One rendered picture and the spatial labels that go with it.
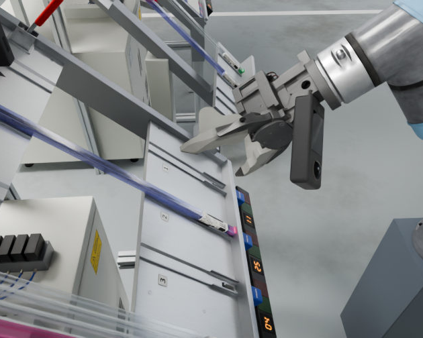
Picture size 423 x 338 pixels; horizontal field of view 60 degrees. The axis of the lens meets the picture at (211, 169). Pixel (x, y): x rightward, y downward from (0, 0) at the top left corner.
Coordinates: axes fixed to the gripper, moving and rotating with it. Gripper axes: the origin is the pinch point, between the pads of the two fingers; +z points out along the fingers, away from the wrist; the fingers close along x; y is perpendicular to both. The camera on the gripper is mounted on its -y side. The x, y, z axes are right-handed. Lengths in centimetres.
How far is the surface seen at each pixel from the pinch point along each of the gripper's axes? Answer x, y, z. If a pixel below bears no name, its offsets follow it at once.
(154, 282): 5.4, -13.3, 10.7
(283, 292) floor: -91, -9, 34
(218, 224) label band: -10.7, -4.3, 7.5
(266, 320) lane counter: -17.3, -21.0, 8.0
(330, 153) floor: -142, 52, 2
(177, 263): 0.1, -10.7, 10.1
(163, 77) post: -20.3, 42.8, 15.0
